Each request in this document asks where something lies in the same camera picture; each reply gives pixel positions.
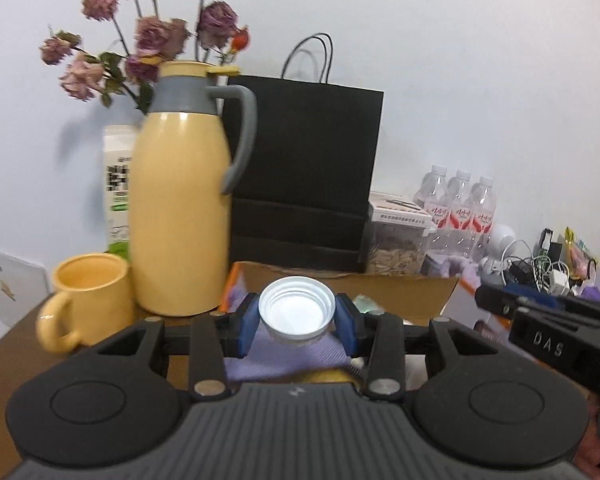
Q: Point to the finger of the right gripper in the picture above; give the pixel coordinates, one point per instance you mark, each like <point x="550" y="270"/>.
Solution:
<point x="505" y="300"/>

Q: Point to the left water bottle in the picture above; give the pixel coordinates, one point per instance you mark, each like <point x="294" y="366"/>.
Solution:
<point x="431" y="196"/>

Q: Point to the middle water bottle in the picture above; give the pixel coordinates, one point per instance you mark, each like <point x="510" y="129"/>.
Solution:
<point x="458" y="199"/>

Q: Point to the white round robot speaker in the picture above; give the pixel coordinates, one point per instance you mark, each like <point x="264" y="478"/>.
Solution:
<point x="498" y="242"/>

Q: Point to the black paper shopping bag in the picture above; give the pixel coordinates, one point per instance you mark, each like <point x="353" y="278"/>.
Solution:
<point x="302" y="201"/>

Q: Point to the dried rose bouquet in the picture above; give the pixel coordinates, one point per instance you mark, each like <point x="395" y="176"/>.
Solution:
<point x="147" y="41"/>

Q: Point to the right water bottle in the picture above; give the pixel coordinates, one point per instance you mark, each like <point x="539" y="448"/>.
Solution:
<point x="483" y="205"/>

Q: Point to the white leaflet card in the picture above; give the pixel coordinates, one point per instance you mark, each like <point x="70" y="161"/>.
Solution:
<point x="23" y="286"/>

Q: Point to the white plastic bottle cap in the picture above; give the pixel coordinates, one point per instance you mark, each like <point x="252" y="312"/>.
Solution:
<point x="297" y="309"/>

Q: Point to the colourful snack packet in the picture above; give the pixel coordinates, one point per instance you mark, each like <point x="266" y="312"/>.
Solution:
<point x="579" y="258"/>

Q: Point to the purple fluffy headband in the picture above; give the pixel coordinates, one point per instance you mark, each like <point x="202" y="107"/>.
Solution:
<point x="458" y="267"/>

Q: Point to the yellow thermos jug grey handle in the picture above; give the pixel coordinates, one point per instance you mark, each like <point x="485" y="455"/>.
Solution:
<point x="194" y="147"/>

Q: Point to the purple knitted cloth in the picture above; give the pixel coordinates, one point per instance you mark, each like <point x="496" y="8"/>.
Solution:
<point x="271" y="358"/>

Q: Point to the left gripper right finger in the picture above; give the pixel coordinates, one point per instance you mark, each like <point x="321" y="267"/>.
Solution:
<point x="377" y="338"/>

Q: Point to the yellow ceramic mug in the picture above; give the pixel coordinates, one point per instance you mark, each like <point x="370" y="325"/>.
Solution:
<point x="93" y="300"/>

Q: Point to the white green milk carton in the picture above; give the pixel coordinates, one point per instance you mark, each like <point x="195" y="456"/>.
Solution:
<point x="117" y="154"/>

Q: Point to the water bottle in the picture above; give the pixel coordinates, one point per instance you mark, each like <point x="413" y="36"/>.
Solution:
<point x="431" y="196"/>
<point x="483" y="205"/>
<point x="458" y="199"/>

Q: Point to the white red small box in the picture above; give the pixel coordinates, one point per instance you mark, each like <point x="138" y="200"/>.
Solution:
<point x="396" y="210"/>

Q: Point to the orange cardboard box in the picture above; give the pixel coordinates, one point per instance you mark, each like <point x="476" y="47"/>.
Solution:
<point x="416" y="300"/>

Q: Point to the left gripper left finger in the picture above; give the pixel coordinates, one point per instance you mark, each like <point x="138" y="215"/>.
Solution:
<point x="213" y="337"/>

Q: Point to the yellow plush toy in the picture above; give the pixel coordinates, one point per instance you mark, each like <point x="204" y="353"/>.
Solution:
<point x="329" y="376"/>

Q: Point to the clear jar of seeds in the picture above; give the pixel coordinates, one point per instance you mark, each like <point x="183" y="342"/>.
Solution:
<point x="396" y="250"/>

